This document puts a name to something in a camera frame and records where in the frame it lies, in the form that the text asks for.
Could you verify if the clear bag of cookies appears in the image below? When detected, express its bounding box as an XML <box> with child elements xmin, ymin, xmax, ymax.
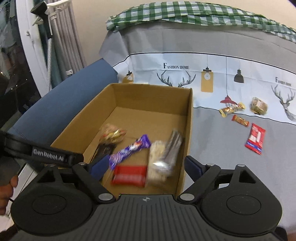
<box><xmin>99</xmin><ymin>123</ymin><xmax>126</xmax><ymax>145</ymax></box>

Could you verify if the white door frame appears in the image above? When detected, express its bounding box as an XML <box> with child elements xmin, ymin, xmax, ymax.
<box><xmin>16</xmin><ymin>0</ymin><xmax>48</xmax><ymax>97</ymax></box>

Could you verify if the braided pole with black handle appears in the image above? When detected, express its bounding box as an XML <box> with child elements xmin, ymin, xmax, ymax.
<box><xmin>30</xmin><ymin>1</ymin><xmax>53</xmax><ymax>92</ymax></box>

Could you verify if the dark brown chocolate bar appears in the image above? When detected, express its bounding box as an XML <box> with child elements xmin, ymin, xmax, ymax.
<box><xmin>91</xmin><ymin>144</ymin><xmax>116</xmax><ymax>162</ymax></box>

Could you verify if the grey printed sofa cover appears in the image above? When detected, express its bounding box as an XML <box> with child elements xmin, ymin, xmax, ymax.
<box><xmin>99</xmin><ymin>22</ymin><xmax>295</xmax><ymax>233</ymax></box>

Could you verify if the clear wrapped nut cake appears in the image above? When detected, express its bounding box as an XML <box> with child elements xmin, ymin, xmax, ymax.
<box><xmin>250</xmin><ymin>97</ymin><xmax>268</xmax><ymax>115</ymax></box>

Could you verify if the person's left hand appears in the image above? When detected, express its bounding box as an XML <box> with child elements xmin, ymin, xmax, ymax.
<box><xmin>0</xmin><ymin>175</ymin><xmax>19</xmax><ymax>215</ymax></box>

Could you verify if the red blue snack packet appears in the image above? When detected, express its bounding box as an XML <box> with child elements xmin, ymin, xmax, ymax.
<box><xmin>245</xmin><ymin>123</ymin><xmax>266</xmax><ymax>155</ymax></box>

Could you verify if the purple candy bar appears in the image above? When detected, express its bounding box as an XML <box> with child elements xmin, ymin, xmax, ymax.
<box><xmin>109</xmin><ymin>134</ymin><xmax>151</xmax><ymax>170</ymax></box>

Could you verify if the gold candy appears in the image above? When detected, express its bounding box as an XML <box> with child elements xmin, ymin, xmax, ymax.
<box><xmin>219</xmin><ymin>102</ymin><xmax>245</xmax><ymax>118</ymax></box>

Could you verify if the beige nougat bar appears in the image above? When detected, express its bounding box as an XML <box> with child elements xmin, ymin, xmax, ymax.
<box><xmin>146</xmin><ymin>141</ymin><xmax>167</xmax><ymax>185</ymax></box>

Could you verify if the blue sofa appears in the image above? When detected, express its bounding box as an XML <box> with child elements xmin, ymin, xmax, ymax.
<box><xmin>8</xmin><ymin>59</ymin><xmax>118</xmax><ymax>145</ymax></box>

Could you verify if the green checkered cloth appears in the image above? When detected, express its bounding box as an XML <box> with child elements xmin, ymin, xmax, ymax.
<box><xmin>106</xmin><ymin>1</ymin><xmax>295</xmax><ymax>43</ymax></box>

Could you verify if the small orange snack bar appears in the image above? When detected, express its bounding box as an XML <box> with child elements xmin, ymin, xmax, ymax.
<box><xmin>232</xmin><ymin>114</ymin><xmax>249</xmax><ymax>127</ymax></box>

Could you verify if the brown cardboard box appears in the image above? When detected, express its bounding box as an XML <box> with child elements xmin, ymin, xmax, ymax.
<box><xmin>51</xmin><ymin>83</ymin><xmax>194</xmax><ymax>200</ymax></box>

